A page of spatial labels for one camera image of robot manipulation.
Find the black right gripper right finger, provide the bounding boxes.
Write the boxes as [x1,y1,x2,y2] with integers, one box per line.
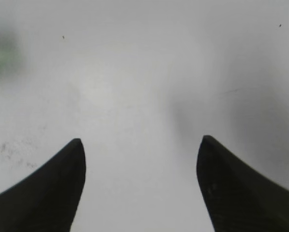
[196,135,289,232]

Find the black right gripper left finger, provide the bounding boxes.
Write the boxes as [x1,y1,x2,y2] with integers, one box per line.
[0,138,86,232]

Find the green soda bottle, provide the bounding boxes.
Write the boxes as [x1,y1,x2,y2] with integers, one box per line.
[0,30,21,76]

